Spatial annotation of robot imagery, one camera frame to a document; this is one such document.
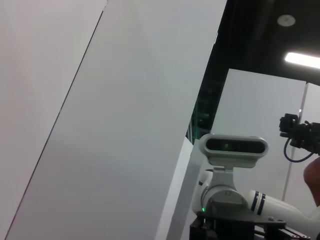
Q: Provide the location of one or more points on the silver head camera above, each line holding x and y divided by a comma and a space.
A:
235, 146

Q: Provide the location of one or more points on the white robot neck mount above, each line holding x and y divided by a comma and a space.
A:
222, 190

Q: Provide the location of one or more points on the round ceiling fixture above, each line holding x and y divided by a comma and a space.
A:
285, 20

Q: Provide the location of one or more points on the long ceiling light strip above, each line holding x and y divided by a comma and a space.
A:
302, 60

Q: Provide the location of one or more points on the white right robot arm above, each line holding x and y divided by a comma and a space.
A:
275, 203

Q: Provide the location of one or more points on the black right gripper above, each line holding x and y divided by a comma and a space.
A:
306, 136

